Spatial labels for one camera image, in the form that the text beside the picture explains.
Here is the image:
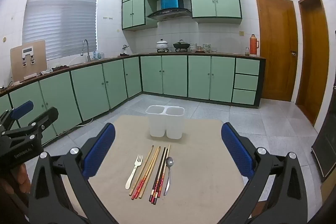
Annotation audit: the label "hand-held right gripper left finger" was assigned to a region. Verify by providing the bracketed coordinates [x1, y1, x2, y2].
[28, 123, 124, 224]

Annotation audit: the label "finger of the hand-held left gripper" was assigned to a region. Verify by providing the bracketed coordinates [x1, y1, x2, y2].
[0, 101, 34, 133]
[4, 107, 59, 137]

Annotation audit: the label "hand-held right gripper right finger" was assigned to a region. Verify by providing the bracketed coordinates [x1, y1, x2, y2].
[221, 122, 308, 224]

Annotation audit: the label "cream handled fork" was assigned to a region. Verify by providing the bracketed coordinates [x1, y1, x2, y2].
[125, 155, 143, 190]

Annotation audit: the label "red patterned wooden chopstick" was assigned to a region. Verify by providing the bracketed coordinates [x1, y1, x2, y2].
[157, 145, 171, 199]
[131, 146, 159, 199]

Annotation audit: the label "white utensil holder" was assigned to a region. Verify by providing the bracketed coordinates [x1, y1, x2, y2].
[146, 105, 185, 140]

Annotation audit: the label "black red patterned chopstick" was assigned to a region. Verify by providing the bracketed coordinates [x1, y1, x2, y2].
[151, 148, 167, 203]

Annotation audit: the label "metal spoon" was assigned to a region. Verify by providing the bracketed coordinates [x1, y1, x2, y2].
[163, 156, 174, 196]

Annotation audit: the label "person's left hand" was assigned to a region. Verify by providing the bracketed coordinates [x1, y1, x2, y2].
[0, 162, 29, 216]

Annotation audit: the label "beige tablecloth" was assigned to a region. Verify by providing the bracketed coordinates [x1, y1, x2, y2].
[66, 115, 260, 224]

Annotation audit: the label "brown cardboard board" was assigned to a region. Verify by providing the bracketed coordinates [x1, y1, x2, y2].
[10, 40, 48, 82]

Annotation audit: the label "metal faucet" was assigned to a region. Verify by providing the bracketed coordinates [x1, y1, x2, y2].
[81, 39, 91, 62]

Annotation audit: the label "black glass cabinet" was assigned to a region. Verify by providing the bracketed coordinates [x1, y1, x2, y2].
[311, 82, 336, 182]

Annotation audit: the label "white window blind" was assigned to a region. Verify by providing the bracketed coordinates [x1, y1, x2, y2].
[22, 0, 100, 60]

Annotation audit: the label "green base cabinets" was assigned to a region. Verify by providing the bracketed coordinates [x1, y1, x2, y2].
[0, 53, 266, 151]

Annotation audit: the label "orange thermos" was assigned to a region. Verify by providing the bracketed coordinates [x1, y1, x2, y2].
[249, 34, 260, 56]

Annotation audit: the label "black wok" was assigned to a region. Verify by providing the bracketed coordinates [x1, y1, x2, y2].
[173, 40, 189, 52]

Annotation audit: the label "white cooking pot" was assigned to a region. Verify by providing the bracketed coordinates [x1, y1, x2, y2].
[156, 39, 168, 52]

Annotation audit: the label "plain wooden door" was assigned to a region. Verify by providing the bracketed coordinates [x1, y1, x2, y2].
[296, 0, 330, 126]

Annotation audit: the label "black range hood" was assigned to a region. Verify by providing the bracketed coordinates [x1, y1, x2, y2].
[146, 8, 192, 21]

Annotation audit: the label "white cable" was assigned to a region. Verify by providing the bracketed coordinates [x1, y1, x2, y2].
[56, 118, 95, 135]

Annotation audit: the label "wooden door with handle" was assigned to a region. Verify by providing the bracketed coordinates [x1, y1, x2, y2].
[255, 0, 298, 102]

